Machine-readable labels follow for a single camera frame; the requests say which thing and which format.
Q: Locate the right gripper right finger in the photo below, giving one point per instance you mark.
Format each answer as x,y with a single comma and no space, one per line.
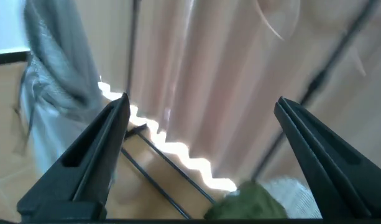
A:
339,193

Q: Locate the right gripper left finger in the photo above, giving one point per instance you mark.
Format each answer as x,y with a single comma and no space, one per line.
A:
90,186

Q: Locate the beige curtain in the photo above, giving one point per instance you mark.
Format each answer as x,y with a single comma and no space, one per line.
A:
209,77

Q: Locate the green garment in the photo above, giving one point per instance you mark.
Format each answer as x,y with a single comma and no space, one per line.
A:
246,202

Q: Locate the pale grey shorts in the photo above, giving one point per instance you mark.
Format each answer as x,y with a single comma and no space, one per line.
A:
53,62

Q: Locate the black clothes rack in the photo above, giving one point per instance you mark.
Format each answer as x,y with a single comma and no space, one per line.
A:
133,46

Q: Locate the white laundry basket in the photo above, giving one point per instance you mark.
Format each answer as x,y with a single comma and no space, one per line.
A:
299,199

